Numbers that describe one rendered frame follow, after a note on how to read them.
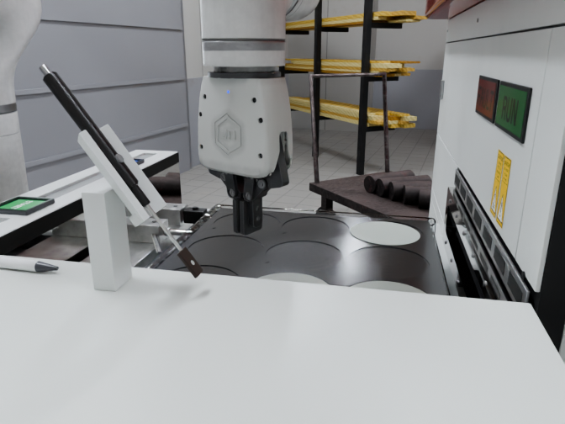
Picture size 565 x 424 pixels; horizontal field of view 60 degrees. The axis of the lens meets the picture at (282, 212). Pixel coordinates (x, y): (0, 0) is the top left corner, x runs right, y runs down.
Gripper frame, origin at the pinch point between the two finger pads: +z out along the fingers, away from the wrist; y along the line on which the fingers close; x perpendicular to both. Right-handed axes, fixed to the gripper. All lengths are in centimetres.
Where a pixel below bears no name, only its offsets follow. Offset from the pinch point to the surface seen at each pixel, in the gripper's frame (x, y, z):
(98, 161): -19.0, 2.0, -9.6
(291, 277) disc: 3.3, 3.7, 8.0
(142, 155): 21, -46, 2
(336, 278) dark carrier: 6.2, 8.2, 7.9
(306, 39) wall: 601, -402, -35
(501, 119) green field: 15.4, 21.9, -10.8
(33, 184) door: 110, -282, 65
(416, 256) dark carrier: 18.3, 13.1, 8.0
